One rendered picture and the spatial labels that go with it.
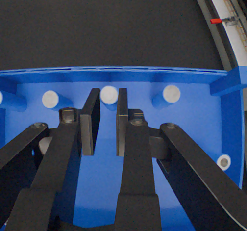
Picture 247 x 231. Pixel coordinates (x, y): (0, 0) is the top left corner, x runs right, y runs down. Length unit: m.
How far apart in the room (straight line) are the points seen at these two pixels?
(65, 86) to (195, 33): 0.61
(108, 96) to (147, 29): 0.58
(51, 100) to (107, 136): 0.09
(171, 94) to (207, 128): 0.10
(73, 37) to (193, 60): 0.43
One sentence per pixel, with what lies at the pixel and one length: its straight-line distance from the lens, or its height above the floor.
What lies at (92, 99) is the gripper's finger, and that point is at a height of 0.50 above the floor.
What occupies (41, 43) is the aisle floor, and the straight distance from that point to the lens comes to 0.77.
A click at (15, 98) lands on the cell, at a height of 0.44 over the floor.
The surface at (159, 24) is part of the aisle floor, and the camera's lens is 0.76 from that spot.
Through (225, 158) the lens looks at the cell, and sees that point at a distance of 0.21.
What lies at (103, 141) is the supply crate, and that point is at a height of 0.40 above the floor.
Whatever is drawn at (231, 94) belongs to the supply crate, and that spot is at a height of 0.43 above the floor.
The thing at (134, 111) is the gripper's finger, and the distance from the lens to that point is 0.15.
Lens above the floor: 0.65
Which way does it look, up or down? 84 degrees down
